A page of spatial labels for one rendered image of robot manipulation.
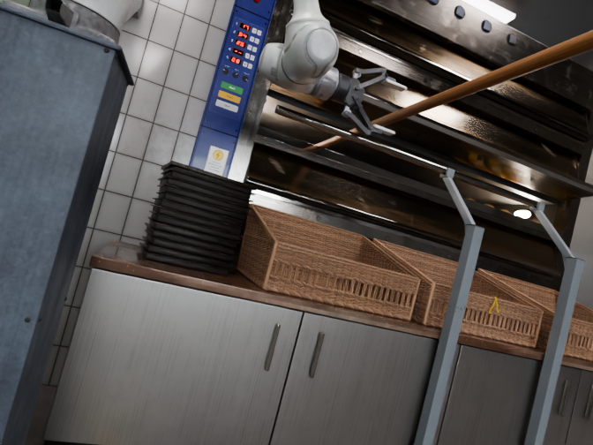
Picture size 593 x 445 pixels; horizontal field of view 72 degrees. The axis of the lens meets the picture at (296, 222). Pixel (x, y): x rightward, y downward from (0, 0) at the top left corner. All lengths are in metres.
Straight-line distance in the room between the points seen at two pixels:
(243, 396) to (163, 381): 0.23
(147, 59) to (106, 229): 0.67
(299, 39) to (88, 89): 0.44
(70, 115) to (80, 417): 0.79
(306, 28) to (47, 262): 0.68
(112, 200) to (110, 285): 0.59
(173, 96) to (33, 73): 0.96
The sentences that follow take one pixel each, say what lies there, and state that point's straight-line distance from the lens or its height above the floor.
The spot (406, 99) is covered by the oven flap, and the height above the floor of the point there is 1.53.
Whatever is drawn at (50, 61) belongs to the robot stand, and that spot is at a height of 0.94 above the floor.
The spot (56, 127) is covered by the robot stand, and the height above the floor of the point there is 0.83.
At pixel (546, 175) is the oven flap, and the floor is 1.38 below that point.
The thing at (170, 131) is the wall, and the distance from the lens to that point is 1.73.
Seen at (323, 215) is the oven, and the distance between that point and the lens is 1.84.
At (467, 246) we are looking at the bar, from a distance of 1.49.
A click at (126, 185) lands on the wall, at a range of 1.71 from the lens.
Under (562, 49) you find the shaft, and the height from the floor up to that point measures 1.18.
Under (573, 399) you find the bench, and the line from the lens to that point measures 2.06.
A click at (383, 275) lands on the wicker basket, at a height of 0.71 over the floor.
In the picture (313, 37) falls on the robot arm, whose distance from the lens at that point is 0.95.
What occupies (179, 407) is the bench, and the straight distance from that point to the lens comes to 1.29.
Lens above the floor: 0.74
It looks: 3 degrees up
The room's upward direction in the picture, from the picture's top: 15 degrees clockwise
